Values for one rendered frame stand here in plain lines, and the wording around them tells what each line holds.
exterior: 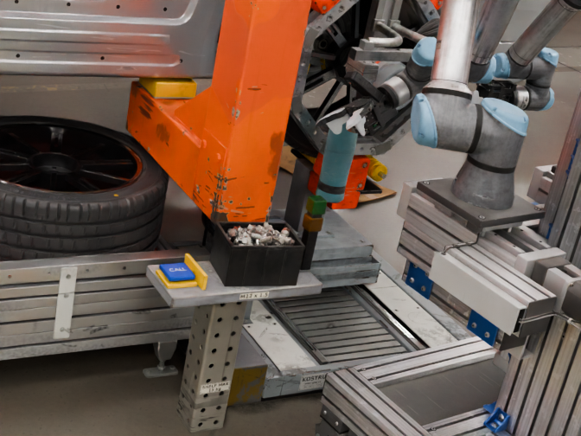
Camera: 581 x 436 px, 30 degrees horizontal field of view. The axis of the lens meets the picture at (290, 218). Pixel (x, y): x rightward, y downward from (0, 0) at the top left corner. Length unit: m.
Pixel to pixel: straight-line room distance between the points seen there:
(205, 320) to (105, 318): 0.32
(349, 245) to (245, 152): 0.92
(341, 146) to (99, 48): 0.75
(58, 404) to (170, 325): 0.37
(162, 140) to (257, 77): 0.53
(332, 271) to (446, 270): 1.15
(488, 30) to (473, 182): 0.42
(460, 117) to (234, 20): 0.64
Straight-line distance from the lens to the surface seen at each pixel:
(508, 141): 2.53
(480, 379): 3.10
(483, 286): 2.40
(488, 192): 2.56
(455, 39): 2.53
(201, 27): 3.22
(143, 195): 3.03
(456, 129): 2.49
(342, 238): 3.66
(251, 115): 2.77
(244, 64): 2.71
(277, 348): 3.25
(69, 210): 2.92
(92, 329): 2.98
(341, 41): 3.34
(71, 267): 2.85
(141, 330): 3.04
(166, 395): 3.09
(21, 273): 2.83
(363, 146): 3.39
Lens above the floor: 1.74
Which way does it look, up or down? 24 degrees down
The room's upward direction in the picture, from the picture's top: 12 degrees clockwise
